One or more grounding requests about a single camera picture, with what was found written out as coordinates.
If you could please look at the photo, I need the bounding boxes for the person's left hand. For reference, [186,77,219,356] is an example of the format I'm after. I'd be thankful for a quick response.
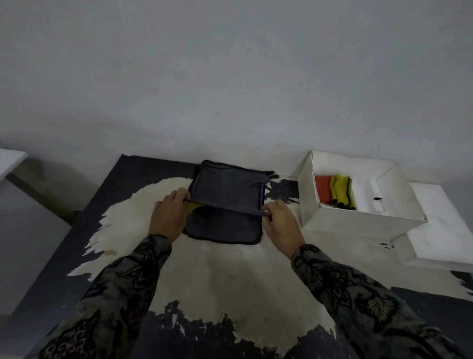
[148,187,191,244]

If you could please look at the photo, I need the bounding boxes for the person's right hand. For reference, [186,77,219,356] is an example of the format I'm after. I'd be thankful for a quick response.
[261,199,305,259]

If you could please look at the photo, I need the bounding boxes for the red cloth with blue trim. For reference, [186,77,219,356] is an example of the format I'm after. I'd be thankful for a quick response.
[314,176,333,205]

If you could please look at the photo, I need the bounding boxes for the white box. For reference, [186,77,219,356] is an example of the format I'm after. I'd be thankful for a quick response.
[297,150,428,241]

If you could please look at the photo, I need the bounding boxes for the person's right forearm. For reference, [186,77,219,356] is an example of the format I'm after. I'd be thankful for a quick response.
[291,244,466,359]

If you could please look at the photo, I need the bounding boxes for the person's left forearm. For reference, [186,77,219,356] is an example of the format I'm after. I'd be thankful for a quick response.
[26,235,172,359]

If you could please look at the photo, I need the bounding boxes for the white box lid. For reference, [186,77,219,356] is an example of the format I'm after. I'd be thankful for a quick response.
[391,181,473,274]

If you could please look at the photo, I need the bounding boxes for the white side table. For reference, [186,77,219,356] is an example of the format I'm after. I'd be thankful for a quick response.
[0,148,29,184]

